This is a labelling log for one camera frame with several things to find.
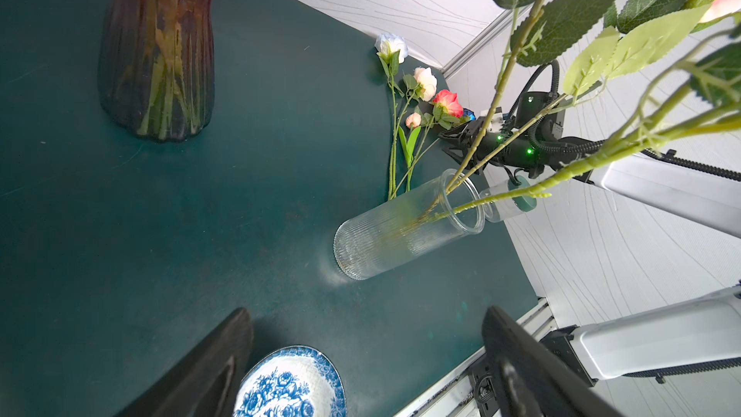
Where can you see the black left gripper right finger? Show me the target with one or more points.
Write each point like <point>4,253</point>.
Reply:
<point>528,380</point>

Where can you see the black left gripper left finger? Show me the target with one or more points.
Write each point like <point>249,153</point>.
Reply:
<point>206,381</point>

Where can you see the blue rose stem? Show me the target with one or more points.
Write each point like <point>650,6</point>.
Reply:
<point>468,115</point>

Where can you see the clear ribbed glass vase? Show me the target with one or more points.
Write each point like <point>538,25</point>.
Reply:
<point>407,227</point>

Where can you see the peach cream rose stem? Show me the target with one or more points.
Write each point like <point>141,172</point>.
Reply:
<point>635,36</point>

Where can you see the dark red glass vase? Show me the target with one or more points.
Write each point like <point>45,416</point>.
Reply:
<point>156,67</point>

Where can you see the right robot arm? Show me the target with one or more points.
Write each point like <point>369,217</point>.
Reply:
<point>596,256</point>

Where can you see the red pink rose stem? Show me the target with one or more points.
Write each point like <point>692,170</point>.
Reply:
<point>445,113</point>

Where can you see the pink tulip stem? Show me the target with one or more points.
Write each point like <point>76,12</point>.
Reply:
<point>408,137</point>

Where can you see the small pink rose spray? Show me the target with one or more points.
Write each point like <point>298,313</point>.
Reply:
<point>414,89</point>

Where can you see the blue white porcelain bowl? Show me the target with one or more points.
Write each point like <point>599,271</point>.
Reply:
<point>293,381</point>

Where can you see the white peony flower stem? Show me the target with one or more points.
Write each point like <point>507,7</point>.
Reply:
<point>391,51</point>

